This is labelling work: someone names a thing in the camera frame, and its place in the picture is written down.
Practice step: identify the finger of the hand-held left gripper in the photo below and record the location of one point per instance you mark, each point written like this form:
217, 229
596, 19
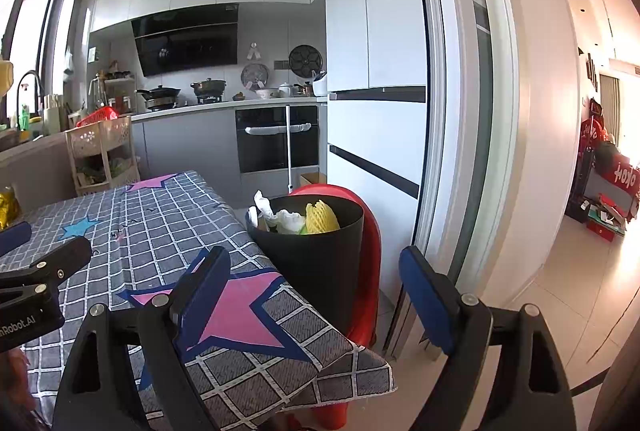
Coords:
60, 258
15, 236

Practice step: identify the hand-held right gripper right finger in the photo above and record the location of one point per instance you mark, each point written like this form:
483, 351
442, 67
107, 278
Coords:
425, 296

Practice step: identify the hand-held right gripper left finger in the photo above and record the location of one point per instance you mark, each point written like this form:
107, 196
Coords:
199, 293

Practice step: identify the white plastic bag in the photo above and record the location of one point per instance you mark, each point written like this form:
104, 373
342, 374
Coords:
280, 216

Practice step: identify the black trash bin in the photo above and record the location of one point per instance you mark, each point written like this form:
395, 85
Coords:
310, 276

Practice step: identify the yellow sponge cloth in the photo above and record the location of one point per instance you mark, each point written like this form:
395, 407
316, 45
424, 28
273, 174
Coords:
322, 217

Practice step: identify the gold foil bag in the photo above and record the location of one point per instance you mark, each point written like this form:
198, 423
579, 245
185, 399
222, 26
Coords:
7, 208

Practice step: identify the red plastic stool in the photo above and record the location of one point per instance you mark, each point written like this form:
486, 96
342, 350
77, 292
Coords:
370, 271

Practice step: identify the grey checked tablecloth with stars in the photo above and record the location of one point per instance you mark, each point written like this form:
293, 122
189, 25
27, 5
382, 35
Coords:
165, 231

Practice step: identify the beige storage trolley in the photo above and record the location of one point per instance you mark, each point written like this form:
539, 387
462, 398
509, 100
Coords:
102, 151

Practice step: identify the black kitchen faucet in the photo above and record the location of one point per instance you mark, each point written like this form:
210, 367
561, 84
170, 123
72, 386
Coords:
31, 78

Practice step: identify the cardboard box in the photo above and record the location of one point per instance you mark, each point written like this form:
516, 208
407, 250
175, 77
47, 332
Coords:
310, 178

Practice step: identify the black built-in oven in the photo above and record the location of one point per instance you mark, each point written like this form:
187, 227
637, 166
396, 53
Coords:
270, 146

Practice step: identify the white mop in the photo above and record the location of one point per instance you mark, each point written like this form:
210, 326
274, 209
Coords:
289, 146

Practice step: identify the white kitchen counter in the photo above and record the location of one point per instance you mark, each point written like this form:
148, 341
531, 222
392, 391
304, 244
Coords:
225, 103

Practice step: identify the black wok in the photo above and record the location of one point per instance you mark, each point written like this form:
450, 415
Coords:
157, 92

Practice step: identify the kitchen window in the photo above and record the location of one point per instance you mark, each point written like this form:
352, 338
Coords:
35, 31

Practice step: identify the dark cooking pot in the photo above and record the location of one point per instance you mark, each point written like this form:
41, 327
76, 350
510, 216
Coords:
207, 87

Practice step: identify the white bowl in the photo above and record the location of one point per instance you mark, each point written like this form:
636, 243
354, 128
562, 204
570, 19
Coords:
267, 93

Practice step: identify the pile of red boxes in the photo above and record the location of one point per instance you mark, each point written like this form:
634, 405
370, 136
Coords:
610, 191

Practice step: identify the white enamel pot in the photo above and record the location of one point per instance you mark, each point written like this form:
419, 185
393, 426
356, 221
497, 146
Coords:
286, 90

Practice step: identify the round metal steamer rack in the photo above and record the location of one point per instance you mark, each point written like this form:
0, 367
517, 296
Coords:
255, 76

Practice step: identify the white rice cooker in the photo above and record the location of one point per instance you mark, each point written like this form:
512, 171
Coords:
320, 83

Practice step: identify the white refrigerator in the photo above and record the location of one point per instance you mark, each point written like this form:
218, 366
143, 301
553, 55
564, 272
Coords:
380, 61

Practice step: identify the black range hood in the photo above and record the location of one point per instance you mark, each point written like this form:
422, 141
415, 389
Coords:
190, 38

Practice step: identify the black round hanging pan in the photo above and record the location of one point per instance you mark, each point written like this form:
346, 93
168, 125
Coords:
306, 59

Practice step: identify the white sliding door frame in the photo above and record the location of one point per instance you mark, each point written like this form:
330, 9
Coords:
480, 111

